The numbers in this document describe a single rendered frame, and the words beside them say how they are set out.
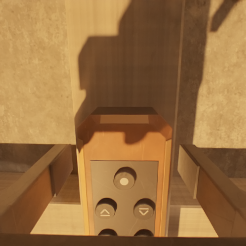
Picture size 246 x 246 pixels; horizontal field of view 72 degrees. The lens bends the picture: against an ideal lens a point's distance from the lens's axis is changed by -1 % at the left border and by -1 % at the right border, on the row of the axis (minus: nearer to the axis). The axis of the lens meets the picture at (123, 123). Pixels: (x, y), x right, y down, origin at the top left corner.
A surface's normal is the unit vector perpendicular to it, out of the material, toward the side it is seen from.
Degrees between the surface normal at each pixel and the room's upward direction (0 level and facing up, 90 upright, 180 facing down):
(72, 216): 0
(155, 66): 0
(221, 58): 0
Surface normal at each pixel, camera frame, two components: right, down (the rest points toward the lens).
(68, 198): 0.01, -0.97
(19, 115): -0.03, 0.25
